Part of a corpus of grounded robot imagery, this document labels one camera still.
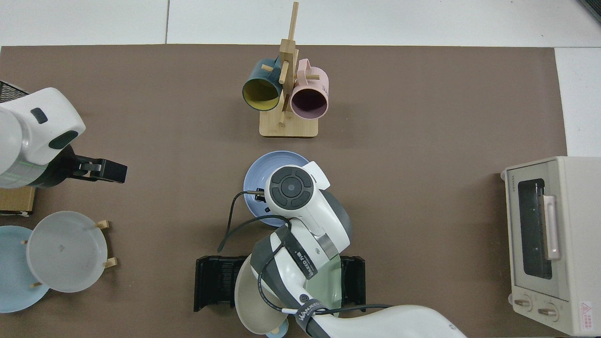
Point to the pale grey plate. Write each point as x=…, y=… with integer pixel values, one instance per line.
x=65, y=253

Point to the wooden plate stand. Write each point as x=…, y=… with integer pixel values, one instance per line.
x=111, y=263

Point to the black dish rack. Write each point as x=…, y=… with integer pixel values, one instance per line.
x=213, y=281

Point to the beige plate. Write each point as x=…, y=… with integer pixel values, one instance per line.
x=246, y=305

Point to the green plate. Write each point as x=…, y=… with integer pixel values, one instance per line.
x=331, y=281

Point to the light blue plate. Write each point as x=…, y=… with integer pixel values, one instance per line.
x=11, y=281

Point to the wooden cup stand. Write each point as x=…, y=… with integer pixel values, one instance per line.
x=300, y=127

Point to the brown table cloth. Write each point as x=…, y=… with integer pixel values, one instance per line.
x=188, y=141

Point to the pink cup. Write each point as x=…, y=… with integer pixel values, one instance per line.
x=307, y=103

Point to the dark teal cup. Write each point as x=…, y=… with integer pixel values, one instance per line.
x=256, y=72

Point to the small blue round thing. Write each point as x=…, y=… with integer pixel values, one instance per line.
x=278, y=333

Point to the pale toaster oven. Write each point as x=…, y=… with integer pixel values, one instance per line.
x=554, y=291

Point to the dark equipment corner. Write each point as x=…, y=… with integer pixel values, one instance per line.
x=594, y=7

